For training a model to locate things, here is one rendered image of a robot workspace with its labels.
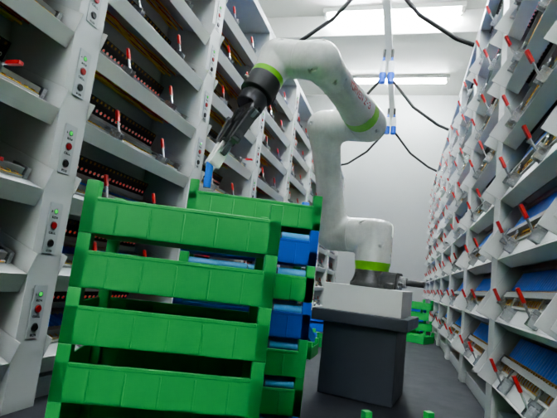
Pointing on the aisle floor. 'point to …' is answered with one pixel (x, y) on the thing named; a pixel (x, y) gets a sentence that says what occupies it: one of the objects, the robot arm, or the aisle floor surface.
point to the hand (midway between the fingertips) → (218, 155)
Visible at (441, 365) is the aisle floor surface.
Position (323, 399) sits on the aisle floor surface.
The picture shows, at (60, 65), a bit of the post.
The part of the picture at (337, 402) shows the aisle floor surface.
